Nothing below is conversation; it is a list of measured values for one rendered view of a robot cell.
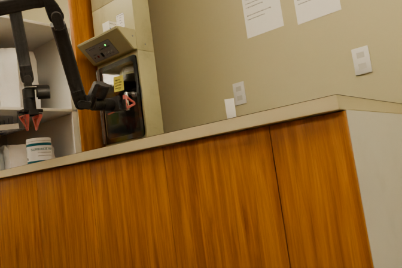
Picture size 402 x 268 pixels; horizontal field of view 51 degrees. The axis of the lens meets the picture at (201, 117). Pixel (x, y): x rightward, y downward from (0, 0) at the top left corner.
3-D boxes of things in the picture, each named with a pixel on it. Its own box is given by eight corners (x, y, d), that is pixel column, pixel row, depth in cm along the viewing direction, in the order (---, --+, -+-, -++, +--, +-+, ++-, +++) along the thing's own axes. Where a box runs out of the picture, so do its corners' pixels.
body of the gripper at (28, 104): (43, 112, 207) (42, 97, 208) (23, 112, 200) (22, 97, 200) (36, 115, 212) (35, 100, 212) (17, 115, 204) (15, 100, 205)
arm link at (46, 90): (23, 75, 209) (23, 75, 202) (47, 74, 214) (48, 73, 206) (24, 99, 211) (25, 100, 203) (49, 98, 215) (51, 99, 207)
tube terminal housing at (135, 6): (142, 152, 238) (127, 21, 248) (185, 144, 218) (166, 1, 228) (106, 155, 219) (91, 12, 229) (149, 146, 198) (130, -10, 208)
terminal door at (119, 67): (106, 145, 219) (98, 69, 224) (145, 136, 199) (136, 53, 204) (104, 145, 218) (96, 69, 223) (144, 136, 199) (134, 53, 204)
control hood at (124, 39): (97, 66, 225) (95, 48, 226) (137, 49, 205) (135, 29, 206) (78, 64, 216) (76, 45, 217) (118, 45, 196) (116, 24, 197)
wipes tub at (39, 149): (45, 166, 243) (42, 140, 245) (57, 163, 235) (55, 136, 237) (23, 167, 233) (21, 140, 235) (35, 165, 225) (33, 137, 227)
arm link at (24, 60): (5, -4, 205) (5, -9, 195) (18, -4, 207) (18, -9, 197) (21, 85, 210) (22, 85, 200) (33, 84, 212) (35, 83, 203)
